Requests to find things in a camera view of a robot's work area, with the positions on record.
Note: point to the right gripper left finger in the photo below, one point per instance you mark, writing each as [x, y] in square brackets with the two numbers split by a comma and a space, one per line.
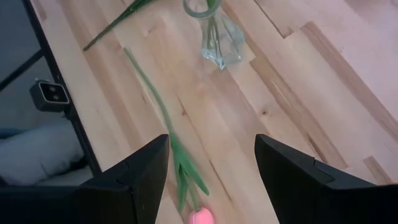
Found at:
[136, 193]

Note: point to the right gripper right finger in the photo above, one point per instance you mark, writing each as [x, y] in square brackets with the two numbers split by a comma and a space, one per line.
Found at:
[298, 193]

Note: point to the pink tulip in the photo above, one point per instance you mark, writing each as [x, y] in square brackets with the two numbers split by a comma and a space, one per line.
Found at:
[201, 217]

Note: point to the clear glass vase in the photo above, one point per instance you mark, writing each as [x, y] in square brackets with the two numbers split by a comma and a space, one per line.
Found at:
[222, 46]

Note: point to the purple flower bunch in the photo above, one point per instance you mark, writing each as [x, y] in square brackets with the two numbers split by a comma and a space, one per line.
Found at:
[133, 6]

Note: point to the pale grey rounded object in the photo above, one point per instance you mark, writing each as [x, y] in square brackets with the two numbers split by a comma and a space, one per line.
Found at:
[31, 152]

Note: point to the black table-level camera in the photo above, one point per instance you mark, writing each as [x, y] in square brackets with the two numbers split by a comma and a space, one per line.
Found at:
[37, 99]

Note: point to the black aluminium table frame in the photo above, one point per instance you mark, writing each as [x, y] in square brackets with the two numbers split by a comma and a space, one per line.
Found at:
[46, 46]

